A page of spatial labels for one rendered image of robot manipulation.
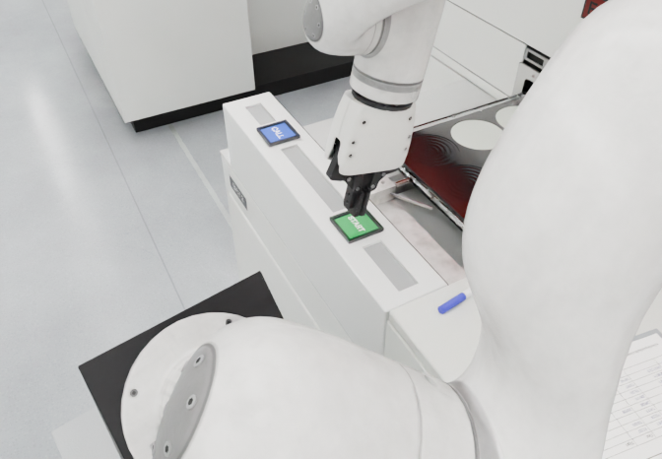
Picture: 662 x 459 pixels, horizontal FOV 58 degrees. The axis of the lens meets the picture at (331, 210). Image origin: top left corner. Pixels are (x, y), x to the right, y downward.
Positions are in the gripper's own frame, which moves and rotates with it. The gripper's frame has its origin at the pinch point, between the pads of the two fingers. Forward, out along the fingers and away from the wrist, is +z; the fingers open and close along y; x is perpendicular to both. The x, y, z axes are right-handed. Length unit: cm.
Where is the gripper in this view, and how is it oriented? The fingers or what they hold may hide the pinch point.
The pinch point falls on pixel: (356, 198)
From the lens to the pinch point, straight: 80.4
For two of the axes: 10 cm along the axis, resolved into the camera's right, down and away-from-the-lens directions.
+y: -8.6, 1.5, -4.8
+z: -1.8, 8.1, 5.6
